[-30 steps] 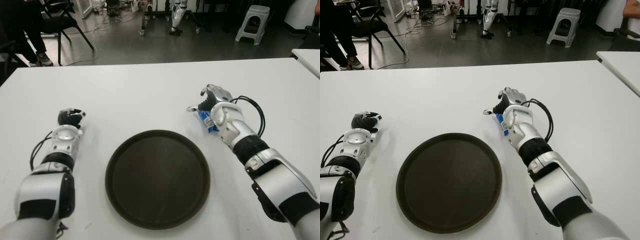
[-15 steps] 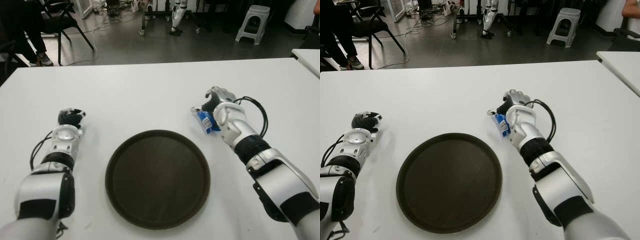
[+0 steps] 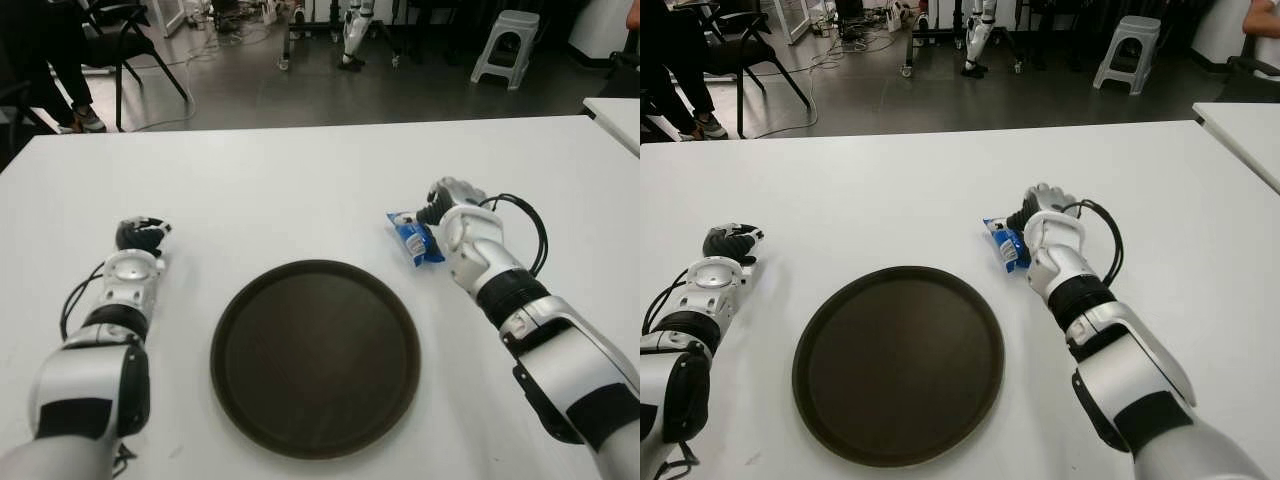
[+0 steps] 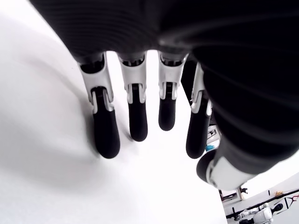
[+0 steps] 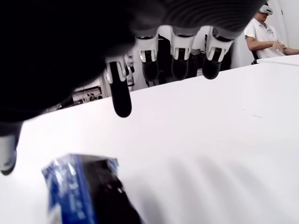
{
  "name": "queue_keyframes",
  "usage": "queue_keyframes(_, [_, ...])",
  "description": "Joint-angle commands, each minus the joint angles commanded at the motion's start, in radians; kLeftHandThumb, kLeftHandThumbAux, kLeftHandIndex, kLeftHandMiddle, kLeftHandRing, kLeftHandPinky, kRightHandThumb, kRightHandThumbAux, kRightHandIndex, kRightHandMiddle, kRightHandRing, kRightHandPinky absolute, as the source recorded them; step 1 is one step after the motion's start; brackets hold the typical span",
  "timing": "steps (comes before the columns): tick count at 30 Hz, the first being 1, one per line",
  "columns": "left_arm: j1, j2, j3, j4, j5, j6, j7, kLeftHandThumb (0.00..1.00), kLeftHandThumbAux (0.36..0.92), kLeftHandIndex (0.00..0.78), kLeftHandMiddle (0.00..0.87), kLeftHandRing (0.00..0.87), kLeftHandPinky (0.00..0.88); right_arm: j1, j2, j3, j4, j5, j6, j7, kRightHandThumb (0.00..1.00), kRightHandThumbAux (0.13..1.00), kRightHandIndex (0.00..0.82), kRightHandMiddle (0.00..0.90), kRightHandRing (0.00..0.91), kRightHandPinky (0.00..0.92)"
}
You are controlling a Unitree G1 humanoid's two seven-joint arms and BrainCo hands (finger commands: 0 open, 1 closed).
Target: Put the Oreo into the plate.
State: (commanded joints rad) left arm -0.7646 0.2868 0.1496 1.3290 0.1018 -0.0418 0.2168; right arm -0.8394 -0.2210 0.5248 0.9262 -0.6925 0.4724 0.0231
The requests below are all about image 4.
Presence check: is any white humanoid robot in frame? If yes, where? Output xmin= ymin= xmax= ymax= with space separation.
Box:
xmin=239 ymin=202 xmax=285 ymax=224

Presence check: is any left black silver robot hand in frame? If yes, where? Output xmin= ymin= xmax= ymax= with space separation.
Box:
xmin=29 ymin=0 xmax=299 ymax=190

